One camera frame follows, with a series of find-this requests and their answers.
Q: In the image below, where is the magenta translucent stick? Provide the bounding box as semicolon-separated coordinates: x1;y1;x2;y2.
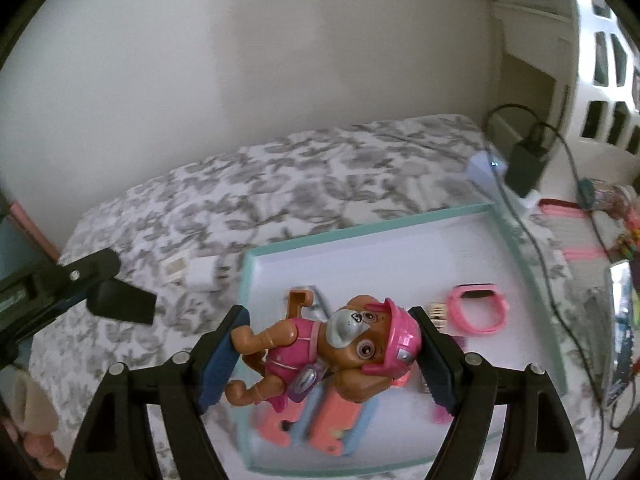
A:
432;335;468;425

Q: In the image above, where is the black cable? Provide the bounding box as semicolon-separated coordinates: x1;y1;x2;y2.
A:
484;103;632;480

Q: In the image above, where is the white wall charger plug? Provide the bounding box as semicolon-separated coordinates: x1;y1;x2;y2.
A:
184;256;230;292

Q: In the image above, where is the black power adapter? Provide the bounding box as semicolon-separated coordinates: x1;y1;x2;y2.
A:
504;140;549;197

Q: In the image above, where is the floral grey white blanket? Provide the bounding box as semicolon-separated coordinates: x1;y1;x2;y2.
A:
27;112;601;480

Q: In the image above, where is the white lattice basket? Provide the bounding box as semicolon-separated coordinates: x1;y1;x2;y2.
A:
564;0;639;183

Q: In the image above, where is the teal shallow tray box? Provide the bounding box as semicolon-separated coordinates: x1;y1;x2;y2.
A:
233;204;567;478

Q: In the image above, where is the pink white crochet mat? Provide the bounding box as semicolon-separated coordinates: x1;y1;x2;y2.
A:
538;198;624;288

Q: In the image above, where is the white rectangular frame piece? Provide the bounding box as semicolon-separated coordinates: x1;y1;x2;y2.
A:
162;256;189;276

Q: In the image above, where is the metal phone stand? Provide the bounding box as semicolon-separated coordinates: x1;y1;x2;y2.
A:
584;287;611;390

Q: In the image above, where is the person's left hand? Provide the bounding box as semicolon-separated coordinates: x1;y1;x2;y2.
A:
1;365;67;472

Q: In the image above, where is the white power strip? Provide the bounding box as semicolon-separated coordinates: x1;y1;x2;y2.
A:
464;151;540;216

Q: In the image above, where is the gold greek-key lighter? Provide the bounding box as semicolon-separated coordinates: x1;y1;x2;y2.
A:
422;300;449;396

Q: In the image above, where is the colourful bead jar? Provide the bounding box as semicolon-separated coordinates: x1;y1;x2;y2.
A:
576;178;634;219

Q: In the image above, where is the black toy car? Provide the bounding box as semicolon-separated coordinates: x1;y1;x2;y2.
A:
286;286;331;322

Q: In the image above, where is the coral blue foam toy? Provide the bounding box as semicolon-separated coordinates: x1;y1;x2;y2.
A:
308;384;378;457
252;393;319;448

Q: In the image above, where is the pink smartwatch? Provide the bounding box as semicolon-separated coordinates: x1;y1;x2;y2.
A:
446;283;510;336

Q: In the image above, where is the pink pup toy figure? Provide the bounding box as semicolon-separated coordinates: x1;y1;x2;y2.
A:
224;295;421;413

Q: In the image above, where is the smartphone on stand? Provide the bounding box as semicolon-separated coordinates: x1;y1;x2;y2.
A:
603;260;636;408

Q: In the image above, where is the colourful toy pile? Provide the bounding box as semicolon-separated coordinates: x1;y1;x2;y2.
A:
614;208;640;290

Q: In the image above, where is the small black cube adapter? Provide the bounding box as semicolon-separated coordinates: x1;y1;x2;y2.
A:
87;278;156;325

